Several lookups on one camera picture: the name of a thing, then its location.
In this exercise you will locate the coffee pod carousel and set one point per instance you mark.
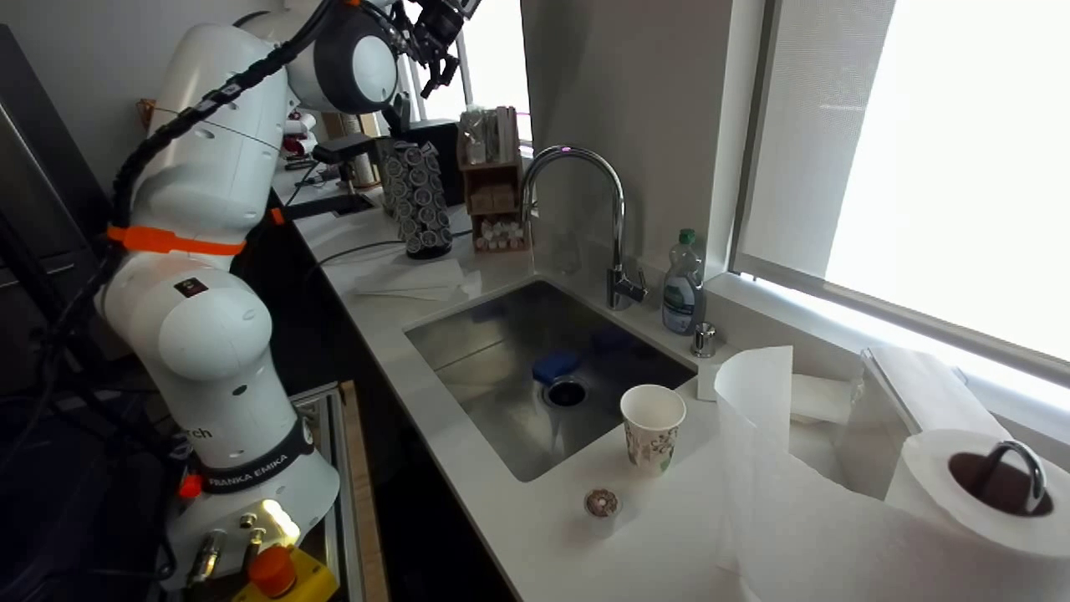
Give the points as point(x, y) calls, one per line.
point(414, 199)

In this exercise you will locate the white napkin box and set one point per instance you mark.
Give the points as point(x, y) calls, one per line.
point(929, 392)

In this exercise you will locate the white paper towel roll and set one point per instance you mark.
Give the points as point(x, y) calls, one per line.
point(876, 525)

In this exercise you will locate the black paper towel holder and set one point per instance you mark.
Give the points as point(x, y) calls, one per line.
point(1007, 480)

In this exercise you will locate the small coffee pod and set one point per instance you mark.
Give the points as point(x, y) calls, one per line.
point(601, 504)

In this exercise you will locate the yellow emergency stop button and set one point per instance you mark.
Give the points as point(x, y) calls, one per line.
point(284, 577)

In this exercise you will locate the stainless steel sink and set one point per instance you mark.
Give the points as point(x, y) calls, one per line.
point(487, 354)

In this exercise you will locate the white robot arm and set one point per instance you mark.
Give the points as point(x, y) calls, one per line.
point(183, 213)

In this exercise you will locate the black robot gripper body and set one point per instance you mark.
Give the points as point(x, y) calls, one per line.
point(439, 25)

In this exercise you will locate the green cap dish soap bottle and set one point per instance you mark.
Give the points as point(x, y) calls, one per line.
point(682, 282)

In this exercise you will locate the small chrome sink button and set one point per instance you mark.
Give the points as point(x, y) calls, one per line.
point(706, 340)

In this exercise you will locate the patterned paper cup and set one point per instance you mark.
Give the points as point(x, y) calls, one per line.
point(654, 418)

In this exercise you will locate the wooden condiment organizer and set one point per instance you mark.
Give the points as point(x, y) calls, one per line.
point(488, 177)

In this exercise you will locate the chrome kitchen faucet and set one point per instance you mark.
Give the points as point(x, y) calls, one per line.
point(624, 279)

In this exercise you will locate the blue sponge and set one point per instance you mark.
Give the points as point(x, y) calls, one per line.
point(556, 366)

